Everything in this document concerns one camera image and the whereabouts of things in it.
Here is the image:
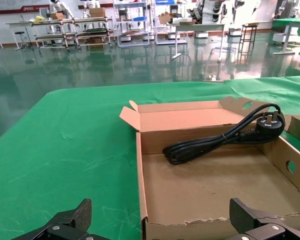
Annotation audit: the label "green covered table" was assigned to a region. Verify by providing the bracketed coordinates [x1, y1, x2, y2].
[271, 17, 300, 55]

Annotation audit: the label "pipe frame roller rack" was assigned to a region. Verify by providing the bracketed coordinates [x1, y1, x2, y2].
[30, 17, 81, 53]
[73, 15, 116, 50]

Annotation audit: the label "long white table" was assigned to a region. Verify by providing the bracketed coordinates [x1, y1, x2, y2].
[171, 21, 228, 63]

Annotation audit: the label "white desk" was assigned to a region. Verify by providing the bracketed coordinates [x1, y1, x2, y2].
[5, 20, 34, 51]

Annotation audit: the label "large closed cardboard box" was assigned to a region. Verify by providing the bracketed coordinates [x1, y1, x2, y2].
[89, 7, 107, 18]

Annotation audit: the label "black round stool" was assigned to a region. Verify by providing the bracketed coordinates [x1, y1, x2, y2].
[14, 30, 26, 50]

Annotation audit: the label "green table cloth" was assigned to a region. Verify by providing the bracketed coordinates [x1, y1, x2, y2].
[0, 74, 300, 240]

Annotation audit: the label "black power cord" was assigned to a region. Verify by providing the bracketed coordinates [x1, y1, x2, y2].
[162, 103, 287, 166]

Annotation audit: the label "white humanoid robot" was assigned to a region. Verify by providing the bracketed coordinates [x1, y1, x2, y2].
[83, 0, 101, 18]
[49, 0, 74, 20]

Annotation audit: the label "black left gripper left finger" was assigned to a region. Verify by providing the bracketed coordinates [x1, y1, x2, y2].
[4, 198, 108, 240]

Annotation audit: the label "open cardboard box on table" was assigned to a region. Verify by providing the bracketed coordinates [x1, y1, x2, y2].
[158, 12, 172, 24]

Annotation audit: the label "dark tall metal stand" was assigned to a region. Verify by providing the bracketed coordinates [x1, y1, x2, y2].
[238, 23, 259, 58]

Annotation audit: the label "white robot parts rack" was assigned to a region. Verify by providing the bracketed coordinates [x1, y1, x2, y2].
[186, 0, 229, 24]

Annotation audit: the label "small flat cardboard box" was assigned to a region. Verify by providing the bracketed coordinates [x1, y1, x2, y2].
[49, 12, 65, 21]

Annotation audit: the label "open cardboard box clean flaps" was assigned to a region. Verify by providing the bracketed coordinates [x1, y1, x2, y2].
[119, 96, 300, 240]

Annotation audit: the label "white metal shelving unit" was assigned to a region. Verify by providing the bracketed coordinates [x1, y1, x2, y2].
[153, 0, 189, 46]
[113, 0, 151, 48]

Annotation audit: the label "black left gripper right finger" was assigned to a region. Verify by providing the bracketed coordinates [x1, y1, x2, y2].
[229, 197, 300, 240]

